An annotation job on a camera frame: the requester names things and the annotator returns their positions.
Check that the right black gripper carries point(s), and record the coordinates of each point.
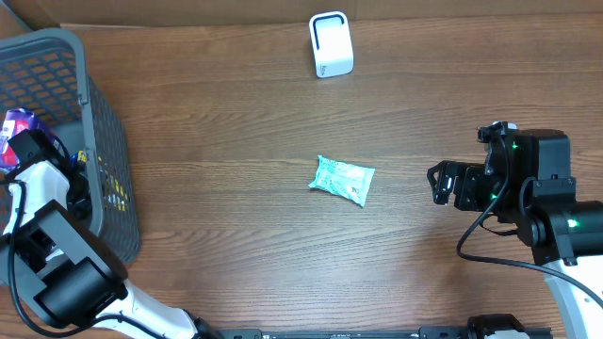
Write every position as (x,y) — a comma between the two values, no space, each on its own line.
(469,177)

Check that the teal wet wipes pack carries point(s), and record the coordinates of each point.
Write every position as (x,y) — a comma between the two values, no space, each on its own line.
(341,179)

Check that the yellow blue snack packet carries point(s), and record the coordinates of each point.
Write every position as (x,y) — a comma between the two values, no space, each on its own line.
(113,191)

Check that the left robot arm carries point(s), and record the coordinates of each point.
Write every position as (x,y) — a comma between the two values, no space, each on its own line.
(63,279)

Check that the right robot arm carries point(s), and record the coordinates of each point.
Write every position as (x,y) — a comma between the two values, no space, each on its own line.
(526,182)

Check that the white barcode scanner stand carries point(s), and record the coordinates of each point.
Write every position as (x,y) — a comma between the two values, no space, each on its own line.
(331,44)

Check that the grey plastic mesh basket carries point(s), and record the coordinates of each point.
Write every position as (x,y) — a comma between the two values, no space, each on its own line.
(46,72)

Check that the purple Carefree pad pack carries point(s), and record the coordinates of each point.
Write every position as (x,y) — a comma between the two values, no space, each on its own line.
(15,121)

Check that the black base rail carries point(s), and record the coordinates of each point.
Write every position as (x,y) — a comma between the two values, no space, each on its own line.
(426,332)

